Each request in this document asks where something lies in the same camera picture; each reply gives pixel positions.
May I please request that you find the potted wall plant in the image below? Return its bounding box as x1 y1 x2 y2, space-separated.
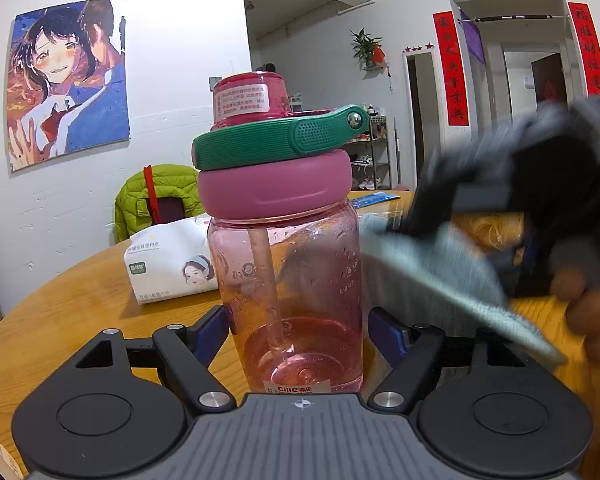
349 28 390 72

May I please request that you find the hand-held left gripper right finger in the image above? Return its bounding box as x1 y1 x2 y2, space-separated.
367 306 527 411

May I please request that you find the person's right hand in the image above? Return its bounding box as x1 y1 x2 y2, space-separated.
550 239 600 392

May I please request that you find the purple hanging cloth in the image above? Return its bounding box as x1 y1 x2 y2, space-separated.
459 9 487 67

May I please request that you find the grey cleaning cloth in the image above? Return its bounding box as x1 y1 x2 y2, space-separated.
359 212 569 367

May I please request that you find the doorway pull-up bar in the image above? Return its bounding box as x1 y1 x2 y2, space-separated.
457 14 569 25

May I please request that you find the blue flat packet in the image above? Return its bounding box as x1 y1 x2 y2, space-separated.
351 191 402 210

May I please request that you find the green quilted jacket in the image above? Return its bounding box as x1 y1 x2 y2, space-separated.
114 164 206 243

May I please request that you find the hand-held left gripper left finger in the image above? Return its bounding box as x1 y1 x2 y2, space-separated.
75 304 234 411

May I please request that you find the long red door couplet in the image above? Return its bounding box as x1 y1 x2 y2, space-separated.
432 10 469 126
567 2 600 98

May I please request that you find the metal shoe rack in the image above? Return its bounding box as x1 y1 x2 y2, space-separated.
341 115 402 192

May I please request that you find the pink bottle with green handle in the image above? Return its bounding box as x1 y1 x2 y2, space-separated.
191 72 371 395

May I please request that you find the white tissue pack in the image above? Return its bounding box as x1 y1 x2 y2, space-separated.
123 214 220 307

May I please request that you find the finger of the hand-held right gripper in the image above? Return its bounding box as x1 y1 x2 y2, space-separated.
399 147 486 241
490 225 561 302

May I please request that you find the anime wall poster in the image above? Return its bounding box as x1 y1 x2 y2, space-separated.
6 0 132 173

